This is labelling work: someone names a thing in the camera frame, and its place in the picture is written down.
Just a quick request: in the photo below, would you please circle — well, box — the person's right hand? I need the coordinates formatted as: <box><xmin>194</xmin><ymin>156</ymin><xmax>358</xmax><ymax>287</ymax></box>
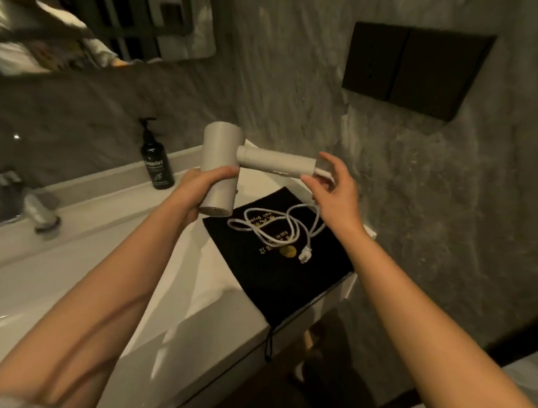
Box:
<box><xmin>299</xmin><ymin>150</ymin><xmax>368</xmax><ymax>239</ymax></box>

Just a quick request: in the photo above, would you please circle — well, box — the person's left hand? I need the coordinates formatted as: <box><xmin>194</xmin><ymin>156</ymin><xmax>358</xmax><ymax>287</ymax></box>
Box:
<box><xmin>168</xmin><ymin>165</ymin><xmax>243</xmax><ymax>228</ymax></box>

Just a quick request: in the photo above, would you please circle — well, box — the white hair dryer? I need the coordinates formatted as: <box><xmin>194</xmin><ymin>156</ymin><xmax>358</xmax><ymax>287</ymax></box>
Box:
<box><xmin>194</xmin><ymin>116</ymin><xmax>337</xmax><ymax>219</ymax></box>

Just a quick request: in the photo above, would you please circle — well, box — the person's right forearm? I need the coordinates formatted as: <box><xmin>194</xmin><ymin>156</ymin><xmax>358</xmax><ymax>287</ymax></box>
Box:
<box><xmin>340</xmin><ymin>219</ymin><xmax>538</xmax><ymax>408</ymax></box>

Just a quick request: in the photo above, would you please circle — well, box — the person's left forearm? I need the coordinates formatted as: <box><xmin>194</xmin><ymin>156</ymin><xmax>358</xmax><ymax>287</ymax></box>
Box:
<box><xmin>0</xmin><ymin>200</ymin><xmax>203</xmax><ymax>408</ymax></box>

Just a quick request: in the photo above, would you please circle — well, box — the black pump soap bottle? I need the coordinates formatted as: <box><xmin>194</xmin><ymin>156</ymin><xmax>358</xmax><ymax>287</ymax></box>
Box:
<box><xmin>138</xmin><ymin>116</ymin><xmax>176</xmax><ymax>191</ymax></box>

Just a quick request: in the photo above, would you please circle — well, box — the white sink basin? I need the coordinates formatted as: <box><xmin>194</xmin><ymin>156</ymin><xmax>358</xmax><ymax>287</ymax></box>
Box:
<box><xmin>0</xmin><ymin>134</ymin><xmax>385</xmax><ymax>408</ymax></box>

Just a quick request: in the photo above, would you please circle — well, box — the chrome faucet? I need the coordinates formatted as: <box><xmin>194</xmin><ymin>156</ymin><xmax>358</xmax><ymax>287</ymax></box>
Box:
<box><xmin>0</xmin><ymin>165</ymin><xmax>63</xmax><ymax>237</ymax></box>

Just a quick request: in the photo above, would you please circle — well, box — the white power cord with plug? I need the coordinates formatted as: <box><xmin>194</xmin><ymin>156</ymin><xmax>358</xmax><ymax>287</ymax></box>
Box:
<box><xmin>226</xmin><ymin>202</ymin><xmax>328</xmax><ymax>267</ymax></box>

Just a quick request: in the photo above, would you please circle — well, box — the black drawstring pouch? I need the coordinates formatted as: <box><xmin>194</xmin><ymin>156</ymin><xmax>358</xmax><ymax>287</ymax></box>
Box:
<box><xmin>201</xmin><ymin>183</ymin><xmax>359</xmax><ymax>364</ymax></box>

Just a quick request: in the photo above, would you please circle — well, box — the black wall switch panel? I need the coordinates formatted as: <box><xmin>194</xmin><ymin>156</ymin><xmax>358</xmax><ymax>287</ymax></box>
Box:
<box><xmin>339</xmin><ymin>15</ymin><xmax>502</xmax><ymax>127</ymax></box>

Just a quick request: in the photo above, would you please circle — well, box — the wall mirror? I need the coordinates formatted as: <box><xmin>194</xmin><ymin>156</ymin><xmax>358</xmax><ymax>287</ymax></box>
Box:
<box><xmin>0</xmin><ymin>0</ymin><xmax>217</xmax><ymax>77</ymax></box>

